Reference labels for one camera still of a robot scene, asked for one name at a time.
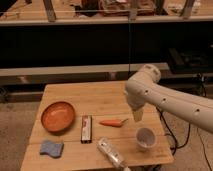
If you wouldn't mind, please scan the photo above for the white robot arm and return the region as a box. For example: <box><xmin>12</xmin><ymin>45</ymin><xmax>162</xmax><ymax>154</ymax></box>
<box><xmin>125</xmin><ymin>64</ymin><xmax>213</xmax><ymax>134</ymax></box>

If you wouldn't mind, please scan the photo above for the white cup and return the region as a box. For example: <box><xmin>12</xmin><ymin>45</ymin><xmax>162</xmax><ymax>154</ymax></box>
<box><xmin>135</xmin><ymin>128</ymin><xmax>157</xmax><ymax>151</ymax></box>

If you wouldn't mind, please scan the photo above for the orange carrot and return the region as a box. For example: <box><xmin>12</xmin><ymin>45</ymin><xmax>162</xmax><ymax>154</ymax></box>
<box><xmin>99</xmin><ymin>119</ymin><xmax>128</xmax><ymax>127</ymax></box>

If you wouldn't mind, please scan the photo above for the red rectangular box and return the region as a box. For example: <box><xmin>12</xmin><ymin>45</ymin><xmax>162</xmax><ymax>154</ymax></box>
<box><xmin>81</xmin><ymin>115</ymin><xmax>92</xmax><ymax>143</ymax></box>

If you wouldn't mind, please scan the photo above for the wooden table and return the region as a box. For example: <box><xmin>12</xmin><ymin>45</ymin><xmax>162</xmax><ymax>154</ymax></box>
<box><xmin>21</xmin><ymin>81</ymin><xmax>174</xmax><ymax>171</ymax></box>

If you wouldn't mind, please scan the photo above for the orange bowl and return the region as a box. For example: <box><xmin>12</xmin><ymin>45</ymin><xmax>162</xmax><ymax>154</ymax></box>
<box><xmin>41</xmin><ymin>101</ymin><xmax>75</xmax><ymax>133</ymax></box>

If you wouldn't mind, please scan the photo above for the blue sponge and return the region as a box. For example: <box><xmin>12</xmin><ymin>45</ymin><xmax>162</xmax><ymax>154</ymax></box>
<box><xmin>40</xmin><ymin>140</ymin><xmax>64</xmax><ymax>158</ymax></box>

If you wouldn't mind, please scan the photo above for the long wooden bench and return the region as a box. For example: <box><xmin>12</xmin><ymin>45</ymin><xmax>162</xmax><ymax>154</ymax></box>
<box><xmin>0</xmin><ymin>62</ymin><xmax>171</xmax><ymax>104</ymax></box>

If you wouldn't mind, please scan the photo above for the upper wooden shelf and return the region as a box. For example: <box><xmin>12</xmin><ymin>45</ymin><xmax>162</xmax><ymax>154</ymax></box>
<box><xmin>0</xmin><ymin>0</ymin><xmax>213</xmax><ymax>26</ymax></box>

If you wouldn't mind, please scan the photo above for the black cable on floor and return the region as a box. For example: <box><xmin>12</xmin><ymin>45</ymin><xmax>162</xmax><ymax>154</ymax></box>
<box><xmin>155</xmin><ymin>106</ymin><xmax>213</xmax><ymax>171</ymax></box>

